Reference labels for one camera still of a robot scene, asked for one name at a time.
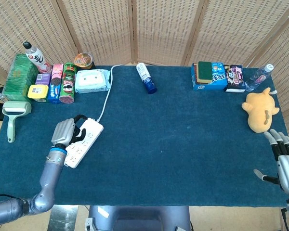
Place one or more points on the pink and blue cookie box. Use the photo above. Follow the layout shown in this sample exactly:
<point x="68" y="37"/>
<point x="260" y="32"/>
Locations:
<point x="55" y="89"/>

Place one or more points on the green Pringles can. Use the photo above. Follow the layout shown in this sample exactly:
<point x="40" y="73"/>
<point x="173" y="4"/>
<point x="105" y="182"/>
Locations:
<point x="68" y="86"/>

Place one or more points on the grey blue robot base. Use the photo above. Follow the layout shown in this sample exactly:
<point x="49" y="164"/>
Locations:
<point x="137" y="219"/>

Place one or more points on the pale green lint roller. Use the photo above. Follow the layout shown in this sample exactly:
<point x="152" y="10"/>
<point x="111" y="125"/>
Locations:
<point x="17" y="107"/>

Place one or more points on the green packet box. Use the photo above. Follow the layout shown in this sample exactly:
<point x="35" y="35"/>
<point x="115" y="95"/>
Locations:
<point x="18" y="77"/>

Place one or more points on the pink plastic cup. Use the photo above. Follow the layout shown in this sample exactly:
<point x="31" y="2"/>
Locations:
<point x="45" y="68"/>

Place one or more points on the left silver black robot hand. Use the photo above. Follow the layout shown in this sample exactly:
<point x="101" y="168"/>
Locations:
<point x="62" y="131"/>

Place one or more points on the white and blue spray bottle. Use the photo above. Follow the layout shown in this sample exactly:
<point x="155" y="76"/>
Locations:
<point x="145" y="77"/>

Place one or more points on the shiny metal plate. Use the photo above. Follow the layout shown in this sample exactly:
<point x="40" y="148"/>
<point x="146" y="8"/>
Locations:
<point x="62" y="219"/>

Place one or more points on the dark snack package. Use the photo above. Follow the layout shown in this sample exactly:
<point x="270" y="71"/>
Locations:
<point x="234" y="77"/>

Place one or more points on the white power strip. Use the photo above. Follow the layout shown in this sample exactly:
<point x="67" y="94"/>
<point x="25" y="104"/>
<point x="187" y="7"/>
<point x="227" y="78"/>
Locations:
<point x="91" y="134"/>

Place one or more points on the woven bamboo folding screen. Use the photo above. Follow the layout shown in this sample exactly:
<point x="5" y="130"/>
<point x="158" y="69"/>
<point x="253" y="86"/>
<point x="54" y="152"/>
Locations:
<point x="163" y="29"/>

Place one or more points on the blue table mat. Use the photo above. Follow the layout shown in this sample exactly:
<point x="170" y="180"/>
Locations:
<point x="159" y="144"/>

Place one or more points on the instant noodle cup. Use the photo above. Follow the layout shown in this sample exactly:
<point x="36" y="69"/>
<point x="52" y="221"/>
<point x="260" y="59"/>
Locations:
<point x="83" y="60"/>

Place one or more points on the clear water bottle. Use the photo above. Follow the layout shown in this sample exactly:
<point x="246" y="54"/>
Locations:
<point x="257" y="78"/>

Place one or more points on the yellow plush toy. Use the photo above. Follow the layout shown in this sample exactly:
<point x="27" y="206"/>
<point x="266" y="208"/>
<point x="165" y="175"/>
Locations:
<point x="258" y="108"/>

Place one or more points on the green scouring sponge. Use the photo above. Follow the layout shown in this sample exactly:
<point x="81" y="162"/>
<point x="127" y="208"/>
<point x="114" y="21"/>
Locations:
<point x="204" y="70"/>

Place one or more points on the light blue wet wipes pack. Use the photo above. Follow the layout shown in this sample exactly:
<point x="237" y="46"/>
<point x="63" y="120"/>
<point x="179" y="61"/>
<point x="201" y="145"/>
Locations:
<point x="91" y="81"/>

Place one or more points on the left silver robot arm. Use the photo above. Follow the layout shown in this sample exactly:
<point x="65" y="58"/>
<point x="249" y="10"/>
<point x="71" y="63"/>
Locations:
<point x="49" y="175"/>

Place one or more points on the white bottle with black cap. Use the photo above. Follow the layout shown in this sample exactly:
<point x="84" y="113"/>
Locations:
<point x="36" y="57"/>

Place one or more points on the purple small box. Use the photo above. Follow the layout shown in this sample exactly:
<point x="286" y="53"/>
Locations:
<point x="43" y="79"/>

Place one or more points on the yellow tin box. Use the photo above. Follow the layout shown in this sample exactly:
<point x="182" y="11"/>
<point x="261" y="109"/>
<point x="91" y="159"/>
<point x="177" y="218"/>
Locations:
<point x="38" y="91"/>

